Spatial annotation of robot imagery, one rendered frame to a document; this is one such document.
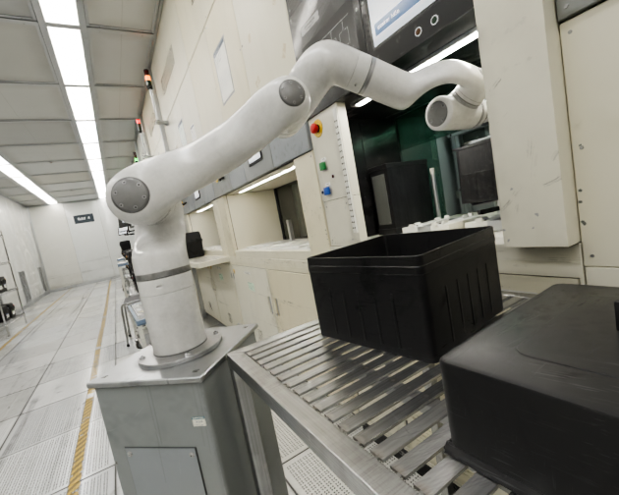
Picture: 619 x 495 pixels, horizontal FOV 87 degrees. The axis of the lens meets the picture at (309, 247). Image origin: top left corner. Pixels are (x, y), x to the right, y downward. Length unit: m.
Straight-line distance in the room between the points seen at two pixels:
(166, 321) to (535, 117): 0.85
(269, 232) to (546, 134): 2.23
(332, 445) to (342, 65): 0.77
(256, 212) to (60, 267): 12.14
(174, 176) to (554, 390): 0.69
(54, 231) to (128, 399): 13.69
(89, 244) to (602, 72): 14.16
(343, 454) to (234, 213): 2.34
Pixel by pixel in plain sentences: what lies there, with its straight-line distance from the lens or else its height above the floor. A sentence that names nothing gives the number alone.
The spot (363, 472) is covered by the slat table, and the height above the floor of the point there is 0.76.
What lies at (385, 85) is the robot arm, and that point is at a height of 1.29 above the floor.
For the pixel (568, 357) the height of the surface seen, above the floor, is 0.86.
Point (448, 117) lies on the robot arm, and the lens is 0.95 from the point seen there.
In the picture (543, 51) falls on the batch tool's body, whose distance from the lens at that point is 0.81.
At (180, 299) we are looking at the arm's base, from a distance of 0.79.
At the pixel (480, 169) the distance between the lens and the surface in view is 1.14.
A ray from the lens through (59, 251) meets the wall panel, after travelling 14.40.
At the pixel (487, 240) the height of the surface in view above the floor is 0.91.
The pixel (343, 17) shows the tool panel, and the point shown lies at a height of 1.62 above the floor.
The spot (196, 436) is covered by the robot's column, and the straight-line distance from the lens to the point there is 0.78.
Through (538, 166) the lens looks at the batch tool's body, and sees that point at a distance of 0.79.
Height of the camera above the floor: 1.02
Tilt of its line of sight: 6 degrees down
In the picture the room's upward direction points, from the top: 11 degrees counter-clockwise
